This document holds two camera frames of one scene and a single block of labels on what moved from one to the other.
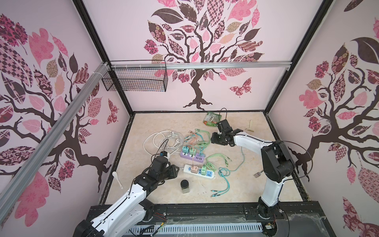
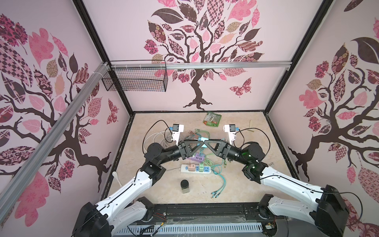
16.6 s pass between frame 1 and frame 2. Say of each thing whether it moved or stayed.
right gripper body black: moved
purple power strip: stayed
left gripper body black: moved
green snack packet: stayed
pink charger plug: moved
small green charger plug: moved
